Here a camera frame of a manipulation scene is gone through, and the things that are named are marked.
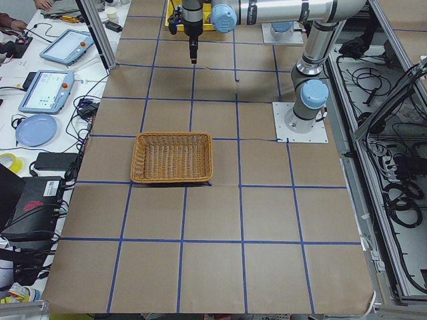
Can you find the upper teach pendant tablet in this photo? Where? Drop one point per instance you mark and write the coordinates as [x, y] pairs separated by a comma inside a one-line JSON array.
[[68, 47]]

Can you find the aluminium frame post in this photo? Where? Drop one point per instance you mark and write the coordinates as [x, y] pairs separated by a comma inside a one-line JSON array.
[[98, 33]]

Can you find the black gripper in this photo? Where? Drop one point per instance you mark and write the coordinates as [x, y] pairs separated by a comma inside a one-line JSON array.
[[192, 27]]

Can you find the teach pendant tablet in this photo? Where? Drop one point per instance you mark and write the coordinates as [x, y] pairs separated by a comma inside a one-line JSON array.
[[68, 47], [47, 92]]

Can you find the blue plate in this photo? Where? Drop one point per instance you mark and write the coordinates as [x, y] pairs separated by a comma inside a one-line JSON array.
[[36, 130]]

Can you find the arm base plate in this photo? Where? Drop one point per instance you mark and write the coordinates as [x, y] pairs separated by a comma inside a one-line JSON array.
[[284, 33], [290, 129]]

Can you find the lower teach pendant tablet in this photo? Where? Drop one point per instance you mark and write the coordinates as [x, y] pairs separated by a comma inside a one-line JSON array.
[[47, 92]]

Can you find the brown wicker basket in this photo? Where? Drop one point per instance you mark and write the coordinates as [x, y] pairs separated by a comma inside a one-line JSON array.
[[174, 157]]

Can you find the black power adapter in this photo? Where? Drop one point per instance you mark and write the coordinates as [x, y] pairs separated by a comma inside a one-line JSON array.
[[54, 161]]

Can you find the yellow tape roll on desk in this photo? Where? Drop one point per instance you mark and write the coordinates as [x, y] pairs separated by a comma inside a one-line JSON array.
[[11, 162]]

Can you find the black computer box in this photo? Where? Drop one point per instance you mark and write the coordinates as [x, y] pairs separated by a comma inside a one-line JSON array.
[[35, 215]]

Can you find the yellow plastic tray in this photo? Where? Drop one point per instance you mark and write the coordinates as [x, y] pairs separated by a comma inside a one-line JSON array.
[[178, 16]]

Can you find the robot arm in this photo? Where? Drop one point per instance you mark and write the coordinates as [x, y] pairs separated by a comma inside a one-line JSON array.
[[327, 18]]

